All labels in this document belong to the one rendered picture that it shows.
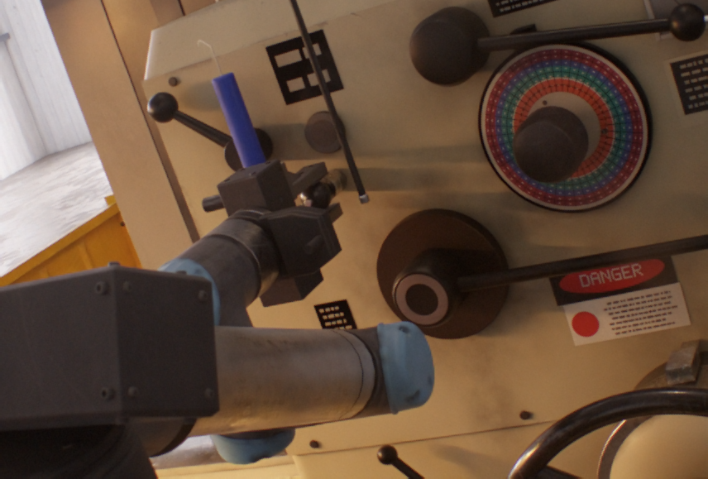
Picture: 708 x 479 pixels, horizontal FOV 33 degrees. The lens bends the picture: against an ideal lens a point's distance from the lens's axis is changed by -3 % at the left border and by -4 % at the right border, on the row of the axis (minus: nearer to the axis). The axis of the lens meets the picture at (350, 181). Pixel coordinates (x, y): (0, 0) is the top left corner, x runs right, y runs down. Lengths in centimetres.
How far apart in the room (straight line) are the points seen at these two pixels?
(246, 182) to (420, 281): 22
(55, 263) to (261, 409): 348
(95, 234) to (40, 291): 420
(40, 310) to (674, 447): 98
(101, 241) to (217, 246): 342
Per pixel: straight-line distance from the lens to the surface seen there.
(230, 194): 119
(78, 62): 232
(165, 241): 234
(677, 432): 124
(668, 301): 129
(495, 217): 130
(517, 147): 117
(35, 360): 30
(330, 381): 93
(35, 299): 30
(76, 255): 440
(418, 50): 121
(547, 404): 138
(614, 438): 127
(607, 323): 132
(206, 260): 108
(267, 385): 85
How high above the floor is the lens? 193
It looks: 11 degrees down
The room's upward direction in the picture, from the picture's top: 20 degrees counter-clockwise
